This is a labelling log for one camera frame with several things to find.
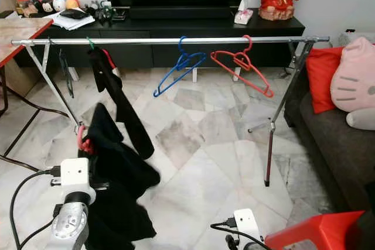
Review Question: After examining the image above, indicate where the black television console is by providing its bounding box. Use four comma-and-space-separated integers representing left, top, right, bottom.
29, 15, 306, 70

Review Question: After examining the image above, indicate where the red plastic stool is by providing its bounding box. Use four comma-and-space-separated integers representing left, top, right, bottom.
264, 210, 367, 250

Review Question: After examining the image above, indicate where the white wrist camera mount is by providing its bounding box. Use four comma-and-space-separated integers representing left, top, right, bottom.
48, 157, 96, 204
233, 208, 263, 242

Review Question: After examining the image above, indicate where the pink cat plush pillow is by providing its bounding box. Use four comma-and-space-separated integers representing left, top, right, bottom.
330, 36, 375, 131

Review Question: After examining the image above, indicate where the small black box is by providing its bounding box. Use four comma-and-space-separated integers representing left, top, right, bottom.
112, 8, 131, 22

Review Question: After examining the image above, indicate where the black pouch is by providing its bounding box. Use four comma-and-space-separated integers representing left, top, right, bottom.
60, 9, 87, 21

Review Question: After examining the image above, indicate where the green white toy figure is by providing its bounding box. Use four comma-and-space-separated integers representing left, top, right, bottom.
101, 0, 113, 21

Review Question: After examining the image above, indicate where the marble pattern folding table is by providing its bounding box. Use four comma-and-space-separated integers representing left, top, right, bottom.
0, 17, 54, 172

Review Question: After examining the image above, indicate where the dark brown sofa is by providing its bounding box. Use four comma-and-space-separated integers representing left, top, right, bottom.
284, 71, 375, 213

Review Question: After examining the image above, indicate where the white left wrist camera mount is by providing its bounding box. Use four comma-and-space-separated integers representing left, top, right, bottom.
48, 157, 96, 204

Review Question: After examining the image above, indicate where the red plastic hanger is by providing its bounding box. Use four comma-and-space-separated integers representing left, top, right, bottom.
210, 35, 275, 98
75, 124, 94, 156

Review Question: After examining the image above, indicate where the red cushion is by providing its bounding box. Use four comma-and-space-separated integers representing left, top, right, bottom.
305, 46, 345, 115

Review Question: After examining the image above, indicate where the white pink tissue box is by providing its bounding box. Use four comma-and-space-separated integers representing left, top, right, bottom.
233, 0, 254, 25

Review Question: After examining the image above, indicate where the black shirt with small print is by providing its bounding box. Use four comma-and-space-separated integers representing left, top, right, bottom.
87, 48, 156, 160

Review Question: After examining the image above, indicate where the red lidded jar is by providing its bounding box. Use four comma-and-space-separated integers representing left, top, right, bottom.
15, 0, 33, 16

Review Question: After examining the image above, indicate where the black garment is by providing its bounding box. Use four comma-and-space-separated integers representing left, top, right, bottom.
82, 102, 162, 250

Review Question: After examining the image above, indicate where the blue plastic hanger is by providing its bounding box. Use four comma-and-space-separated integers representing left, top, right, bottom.
154, 36, 207, 98

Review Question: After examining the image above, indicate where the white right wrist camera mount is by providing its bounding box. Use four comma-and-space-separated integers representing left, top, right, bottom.
233, 208, 263, 242

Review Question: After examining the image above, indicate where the white paper stack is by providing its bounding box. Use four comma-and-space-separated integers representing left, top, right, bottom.
52, 13, 96, 31

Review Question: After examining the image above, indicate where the thin black wire hanger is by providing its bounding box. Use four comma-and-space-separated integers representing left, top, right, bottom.
59, 48, 76, 98

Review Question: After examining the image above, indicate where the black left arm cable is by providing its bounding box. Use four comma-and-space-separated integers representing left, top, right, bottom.
9, 167, 62, 250

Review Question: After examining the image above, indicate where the silver metal clothes rack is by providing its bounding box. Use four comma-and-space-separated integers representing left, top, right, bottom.
11, 35, 333, 187

